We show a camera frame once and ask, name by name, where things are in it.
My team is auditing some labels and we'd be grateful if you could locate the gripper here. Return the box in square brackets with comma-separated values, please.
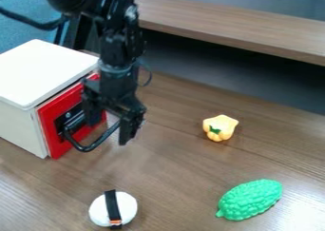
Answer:
[80, 63, 149, 146]

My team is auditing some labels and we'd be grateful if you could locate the drawer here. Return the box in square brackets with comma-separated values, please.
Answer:
[35, 72, 123, 161]

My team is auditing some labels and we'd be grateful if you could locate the cabinet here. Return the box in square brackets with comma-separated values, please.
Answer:
[0, 39, 102, 160]

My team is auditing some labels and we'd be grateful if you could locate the white toy sushi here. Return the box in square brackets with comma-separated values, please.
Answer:
[87, 189, 140, 230]

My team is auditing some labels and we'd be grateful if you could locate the yellow toy pepper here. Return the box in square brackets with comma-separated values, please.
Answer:
[201, 114, 240, 143]

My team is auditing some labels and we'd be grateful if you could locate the wooden bench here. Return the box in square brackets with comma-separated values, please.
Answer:
[119, 0, 325, 67]

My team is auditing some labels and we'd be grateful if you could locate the green toy bitter gourd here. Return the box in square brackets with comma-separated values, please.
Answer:
[214, 178, 285, 221]

